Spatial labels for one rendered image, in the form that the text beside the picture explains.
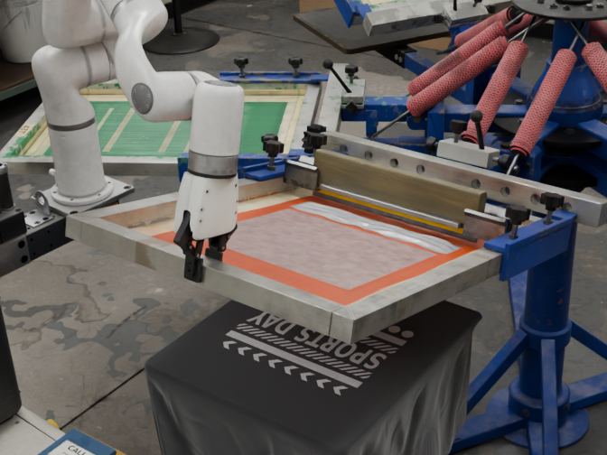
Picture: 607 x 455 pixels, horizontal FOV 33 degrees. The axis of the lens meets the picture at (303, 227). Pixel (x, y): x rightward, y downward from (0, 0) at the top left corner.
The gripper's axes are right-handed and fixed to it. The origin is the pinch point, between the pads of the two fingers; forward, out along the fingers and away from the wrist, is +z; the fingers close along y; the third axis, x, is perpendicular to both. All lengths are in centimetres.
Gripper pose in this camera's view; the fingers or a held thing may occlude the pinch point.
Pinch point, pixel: (203, 265)
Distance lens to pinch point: 162.1
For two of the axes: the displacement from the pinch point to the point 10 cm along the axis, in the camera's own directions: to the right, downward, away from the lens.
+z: -1.2, 9.5, 2.8
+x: 8.1, 2.6, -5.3
